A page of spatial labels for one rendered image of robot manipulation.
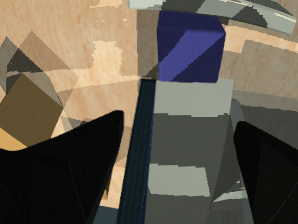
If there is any clear-fronted box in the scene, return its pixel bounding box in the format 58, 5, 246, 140
116, 0, 298, 224

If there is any dark blue cube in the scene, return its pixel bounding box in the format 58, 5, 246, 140
157, 10, 226, 84

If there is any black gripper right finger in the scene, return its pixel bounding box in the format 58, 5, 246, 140
234, 121, 298, 224

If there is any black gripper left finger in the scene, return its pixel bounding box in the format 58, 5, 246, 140
0, 111, 125, 224

